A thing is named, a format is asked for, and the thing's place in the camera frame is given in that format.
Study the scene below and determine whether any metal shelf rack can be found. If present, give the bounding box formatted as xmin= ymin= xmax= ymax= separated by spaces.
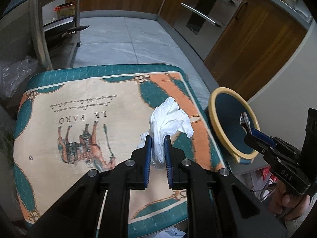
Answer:
xmin=0 ymin=0 xmax=85 ymax=71

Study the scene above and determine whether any black tracker with green light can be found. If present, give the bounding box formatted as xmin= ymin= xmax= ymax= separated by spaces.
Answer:
xmin=303 ymin=108 xmax=316 ymax=152

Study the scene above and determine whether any white sleeve forearm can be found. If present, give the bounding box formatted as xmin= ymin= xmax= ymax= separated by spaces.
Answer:
xmin=285 ymin=215 xmax=305 ymax=237

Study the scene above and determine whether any teal and cream printed mat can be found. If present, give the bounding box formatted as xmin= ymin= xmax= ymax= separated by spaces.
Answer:
xmin=13 ymin=64 xmax=225 ymax=237

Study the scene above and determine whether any right hand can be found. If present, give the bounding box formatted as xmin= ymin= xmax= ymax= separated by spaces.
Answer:
xmin=269 ymin=181 xmax=310 ymax=221

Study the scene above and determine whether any yellow and blue trash bin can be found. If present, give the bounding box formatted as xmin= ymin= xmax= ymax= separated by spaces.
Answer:
xmin=207 ymin=87 xmax=260 ymax=164

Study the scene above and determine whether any clear plastic bag on floor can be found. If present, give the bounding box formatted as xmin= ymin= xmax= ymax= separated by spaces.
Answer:
xmin=1 ymin=55 xmax=38 ymax=98

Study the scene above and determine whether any silver foil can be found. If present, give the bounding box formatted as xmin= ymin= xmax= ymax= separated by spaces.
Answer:
xmin=240 ymin=112 xmax=251 ymax=134

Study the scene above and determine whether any steel oven with handles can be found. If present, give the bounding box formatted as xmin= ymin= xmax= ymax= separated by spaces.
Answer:
xmin=174 ymin=0 xmax=243 ymax=60

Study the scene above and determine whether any white tissue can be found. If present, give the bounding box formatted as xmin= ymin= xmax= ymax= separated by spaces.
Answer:
xmin=137 ymin=97 xmax=194 ymax=169

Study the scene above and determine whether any white paper on floor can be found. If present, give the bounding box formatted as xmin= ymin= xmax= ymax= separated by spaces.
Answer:
xmin=147 ymin=226 xmax=185 ymax=238

